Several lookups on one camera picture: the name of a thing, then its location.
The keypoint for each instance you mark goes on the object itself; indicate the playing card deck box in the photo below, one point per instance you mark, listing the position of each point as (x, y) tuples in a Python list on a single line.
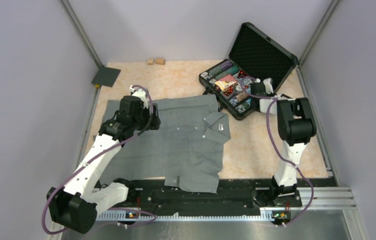
[(225, 83)]

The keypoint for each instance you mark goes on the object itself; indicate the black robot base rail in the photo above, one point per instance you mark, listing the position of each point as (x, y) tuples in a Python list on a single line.
[(235, 200)]

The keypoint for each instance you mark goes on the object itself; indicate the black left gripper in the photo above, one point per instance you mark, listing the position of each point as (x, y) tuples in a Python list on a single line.
[(152, 122)]

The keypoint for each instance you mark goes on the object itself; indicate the black poker chip case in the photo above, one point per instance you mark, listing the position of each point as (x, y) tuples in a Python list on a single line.
[(254, 55)]

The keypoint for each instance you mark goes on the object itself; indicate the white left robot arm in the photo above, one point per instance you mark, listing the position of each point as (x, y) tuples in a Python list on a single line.
[(74, 204)]

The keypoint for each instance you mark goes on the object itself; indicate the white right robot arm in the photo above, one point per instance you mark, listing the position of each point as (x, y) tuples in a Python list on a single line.
[(296, 126)]

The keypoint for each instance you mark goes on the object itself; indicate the dark grey lego baseplate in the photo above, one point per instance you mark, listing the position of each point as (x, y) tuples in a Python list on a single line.
[(106, 76)]

